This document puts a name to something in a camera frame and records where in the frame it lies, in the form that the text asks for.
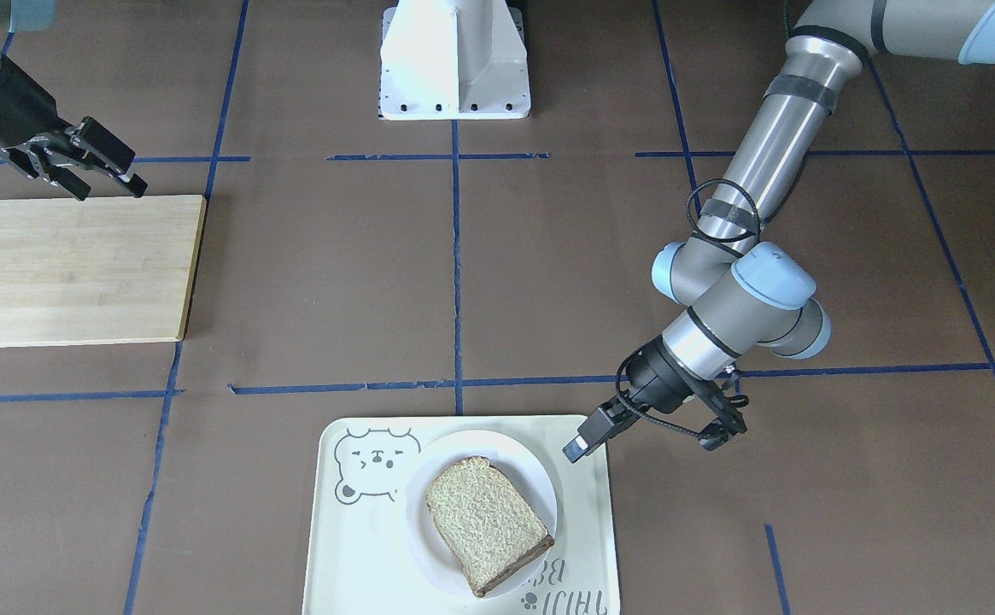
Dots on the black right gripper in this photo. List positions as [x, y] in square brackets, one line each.
[12, 104]

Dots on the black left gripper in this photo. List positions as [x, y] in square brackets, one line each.
[658, 378]

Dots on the cream serving tray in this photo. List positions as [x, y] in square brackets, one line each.
[355, 561]

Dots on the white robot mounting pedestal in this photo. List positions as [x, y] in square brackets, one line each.
[454, 60]

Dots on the wooden cutting board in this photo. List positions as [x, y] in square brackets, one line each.
[100, 271]

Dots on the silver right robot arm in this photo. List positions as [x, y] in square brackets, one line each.
[40, 144]

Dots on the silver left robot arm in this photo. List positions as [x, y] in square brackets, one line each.
[738, 291]

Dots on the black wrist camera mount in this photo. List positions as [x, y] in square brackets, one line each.
[729, 421]

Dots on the white round plate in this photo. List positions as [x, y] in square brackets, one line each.
[425, 552]

